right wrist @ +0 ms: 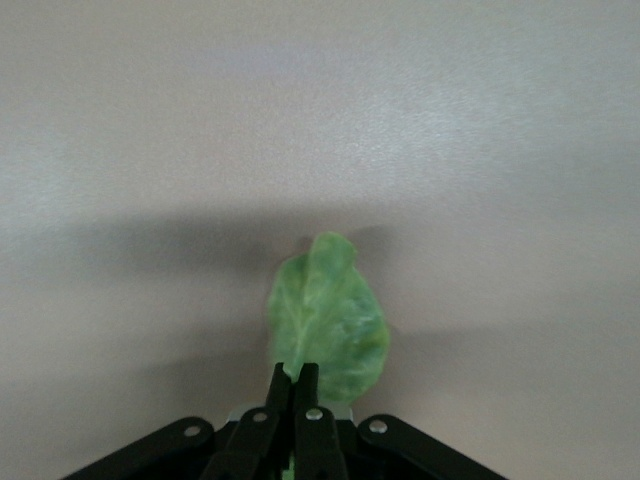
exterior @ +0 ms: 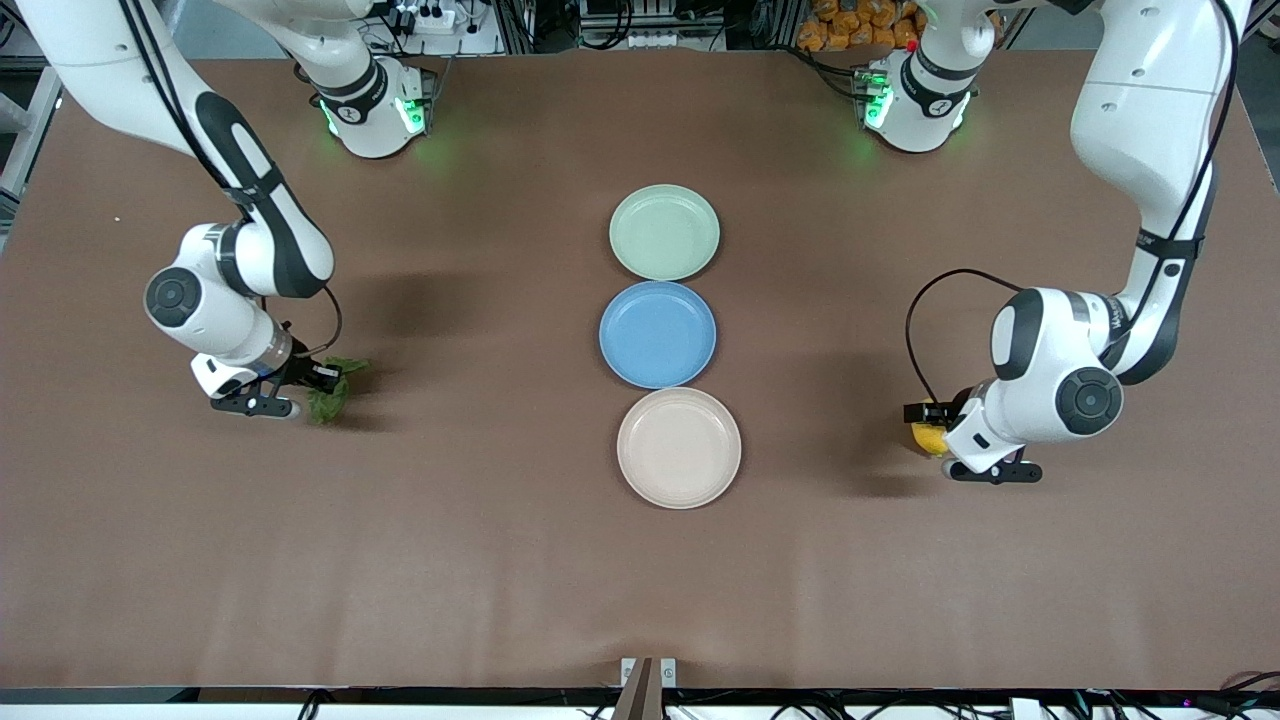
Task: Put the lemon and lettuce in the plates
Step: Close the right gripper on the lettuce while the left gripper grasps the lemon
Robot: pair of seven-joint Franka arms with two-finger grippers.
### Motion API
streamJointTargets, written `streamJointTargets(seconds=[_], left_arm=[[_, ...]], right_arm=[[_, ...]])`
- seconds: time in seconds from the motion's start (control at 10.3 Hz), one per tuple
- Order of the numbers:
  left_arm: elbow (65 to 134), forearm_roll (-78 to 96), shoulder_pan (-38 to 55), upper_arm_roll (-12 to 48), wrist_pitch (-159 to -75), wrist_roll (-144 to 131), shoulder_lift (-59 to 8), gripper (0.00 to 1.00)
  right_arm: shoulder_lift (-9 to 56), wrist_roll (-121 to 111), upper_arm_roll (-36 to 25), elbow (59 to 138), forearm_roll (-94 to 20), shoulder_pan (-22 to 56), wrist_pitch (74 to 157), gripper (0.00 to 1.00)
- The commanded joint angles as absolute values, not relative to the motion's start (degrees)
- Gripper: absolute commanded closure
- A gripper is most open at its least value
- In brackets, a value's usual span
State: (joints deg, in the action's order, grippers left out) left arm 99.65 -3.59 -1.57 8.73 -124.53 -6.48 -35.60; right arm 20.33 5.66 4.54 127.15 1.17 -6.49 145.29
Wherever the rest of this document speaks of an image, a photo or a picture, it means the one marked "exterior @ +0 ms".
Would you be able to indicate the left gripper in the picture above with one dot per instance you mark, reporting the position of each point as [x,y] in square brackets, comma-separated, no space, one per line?
[951,407]

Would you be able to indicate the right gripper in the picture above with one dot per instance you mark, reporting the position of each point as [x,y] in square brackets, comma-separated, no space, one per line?
[299,371]

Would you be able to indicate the yellow lemon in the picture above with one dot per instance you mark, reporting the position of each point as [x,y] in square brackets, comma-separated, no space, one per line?
[928,441]

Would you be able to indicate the green lettuce leaf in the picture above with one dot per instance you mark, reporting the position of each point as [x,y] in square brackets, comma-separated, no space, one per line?
[328,405]

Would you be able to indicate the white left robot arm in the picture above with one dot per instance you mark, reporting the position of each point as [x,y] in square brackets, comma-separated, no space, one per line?
[1140,120]

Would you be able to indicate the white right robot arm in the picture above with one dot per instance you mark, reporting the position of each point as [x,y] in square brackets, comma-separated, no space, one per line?
[90,60]

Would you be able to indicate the beige plate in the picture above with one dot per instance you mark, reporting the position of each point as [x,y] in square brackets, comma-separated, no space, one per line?
[679,447]

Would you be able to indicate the blue plate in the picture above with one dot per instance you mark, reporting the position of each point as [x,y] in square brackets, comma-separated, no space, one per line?
[657,335]

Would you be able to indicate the light green plate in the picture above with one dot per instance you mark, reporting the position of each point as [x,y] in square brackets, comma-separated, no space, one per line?
[664,232]

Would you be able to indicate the white power strip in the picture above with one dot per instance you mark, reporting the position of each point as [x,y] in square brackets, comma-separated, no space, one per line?
[432,16]

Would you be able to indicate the pile of orange fruits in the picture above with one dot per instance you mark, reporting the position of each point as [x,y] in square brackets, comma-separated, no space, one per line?
[860,25]

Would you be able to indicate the aluminium frame rail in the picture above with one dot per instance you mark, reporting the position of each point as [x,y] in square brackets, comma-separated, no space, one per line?
[25,140]

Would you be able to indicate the metal table edge bracket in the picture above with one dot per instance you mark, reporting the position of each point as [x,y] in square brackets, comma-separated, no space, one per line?
[647,685]

